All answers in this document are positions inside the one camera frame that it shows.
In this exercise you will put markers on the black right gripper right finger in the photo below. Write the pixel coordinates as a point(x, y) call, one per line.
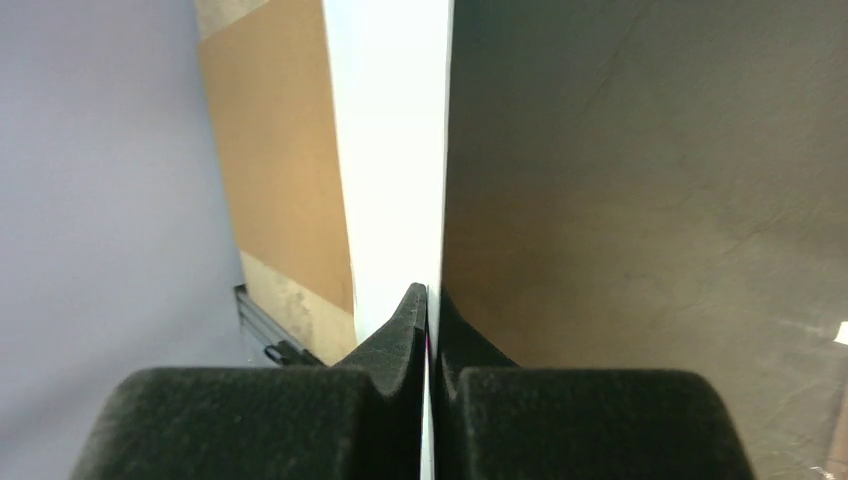
point(494, 419)

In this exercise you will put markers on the aluminium rail frame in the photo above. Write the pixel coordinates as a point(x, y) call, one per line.
point(267, 344)

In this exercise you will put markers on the brown cardboard backing board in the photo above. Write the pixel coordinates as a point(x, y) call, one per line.
point(268, 85)

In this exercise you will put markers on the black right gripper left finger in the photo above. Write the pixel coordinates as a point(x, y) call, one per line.
point(360, 418)

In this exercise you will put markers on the beach landscape photo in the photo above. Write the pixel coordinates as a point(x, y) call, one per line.
point(390, 66)

